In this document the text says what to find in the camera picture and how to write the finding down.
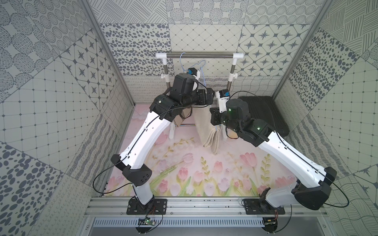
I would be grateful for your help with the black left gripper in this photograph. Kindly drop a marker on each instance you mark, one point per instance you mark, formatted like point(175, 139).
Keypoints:
point(208, 95)

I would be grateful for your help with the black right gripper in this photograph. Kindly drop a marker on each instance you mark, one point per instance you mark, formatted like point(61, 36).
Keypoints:
point(215, 113)

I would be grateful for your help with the beige scarf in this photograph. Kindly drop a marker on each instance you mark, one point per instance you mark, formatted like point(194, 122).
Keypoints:
point(209, 134)

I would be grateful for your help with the blue wire hanger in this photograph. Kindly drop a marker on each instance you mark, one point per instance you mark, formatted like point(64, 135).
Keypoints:
point(183, 67)
point(201, 65)

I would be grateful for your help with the brown plaid scarf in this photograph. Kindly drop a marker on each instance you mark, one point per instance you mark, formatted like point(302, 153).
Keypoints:
point(183, 116)

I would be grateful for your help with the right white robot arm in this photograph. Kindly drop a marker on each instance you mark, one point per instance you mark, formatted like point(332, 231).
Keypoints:
point(313, 186)

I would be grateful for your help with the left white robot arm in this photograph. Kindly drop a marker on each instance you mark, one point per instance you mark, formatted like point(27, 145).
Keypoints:
point(131, 161)

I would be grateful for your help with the black plastic tool case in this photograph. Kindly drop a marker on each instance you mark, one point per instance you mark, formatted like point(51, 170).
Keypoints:
point(265, 108)

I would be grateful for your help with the white steel clothes rack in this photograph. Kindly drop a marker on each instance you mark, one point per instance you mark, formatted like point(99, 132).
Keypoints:
point(233, 67)

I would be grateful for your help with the right controller board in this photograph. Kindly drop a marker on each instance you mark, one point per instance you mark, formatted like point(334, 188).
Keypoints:
point(270, 225)

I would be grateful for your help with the green circuit board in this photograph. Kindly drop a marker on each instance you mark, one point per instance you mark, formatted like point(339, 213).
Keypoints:
point(146, 222)

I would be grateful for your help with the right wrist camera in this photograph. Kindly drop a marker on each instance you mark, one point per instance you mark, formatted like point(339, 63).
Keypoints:
point(222, 98)

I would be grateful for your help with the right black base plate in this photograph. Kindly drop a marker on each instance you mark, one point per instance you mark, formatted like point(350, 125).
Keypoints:
point(255, 206)

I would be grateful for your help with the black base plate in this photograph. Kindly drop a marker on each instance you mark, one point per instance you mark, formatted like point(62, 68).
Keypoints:
point(255, 206)
point(156, 206)

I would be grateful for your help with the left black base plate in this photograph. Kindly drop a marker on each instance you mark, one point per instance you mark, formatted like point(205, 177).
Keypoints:
point(156, 206)

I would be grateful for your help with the aluminium mounting rail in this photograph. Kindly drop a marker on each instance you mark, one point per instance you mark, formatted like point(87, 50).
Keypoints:
point(193, 212)

